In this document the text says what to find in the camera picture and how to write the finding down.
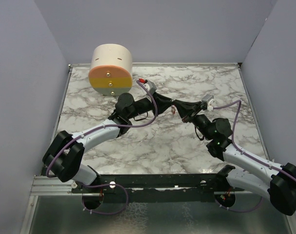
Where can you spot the pink strap keyring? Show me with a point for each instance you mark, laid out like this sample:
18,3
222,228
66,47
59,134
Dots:
173,109

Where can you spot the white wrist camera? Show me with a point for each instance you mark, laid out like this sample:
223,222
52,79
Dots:
208,103
149,85

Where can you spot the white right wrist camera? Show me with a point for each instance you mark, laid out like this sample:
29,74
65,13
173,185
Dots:
208,103

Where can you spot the round cream drawer cabinet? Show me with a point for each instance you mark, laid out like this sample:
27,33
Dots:
110,71

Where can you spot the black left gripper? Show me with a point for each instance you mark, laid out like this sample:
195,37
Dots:
161,101

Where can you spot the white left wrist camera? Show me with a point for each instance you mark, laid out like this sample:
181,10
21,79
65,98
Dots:
149,85

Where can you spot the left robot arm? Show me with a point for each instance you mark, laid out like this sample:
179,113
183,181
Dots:
64,156

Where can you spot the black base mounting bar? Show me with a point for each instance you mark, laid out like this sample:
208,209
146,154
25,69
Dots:
204,182

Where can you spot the aluminium frame rail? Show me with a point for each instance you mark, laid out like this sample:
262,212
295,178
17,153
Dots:
43,186

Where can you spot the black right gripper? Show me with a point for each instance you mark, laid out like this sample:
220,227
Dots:
186,109

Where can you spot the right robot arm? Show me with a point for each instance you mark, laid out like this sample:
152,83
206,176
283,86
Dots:
270,180

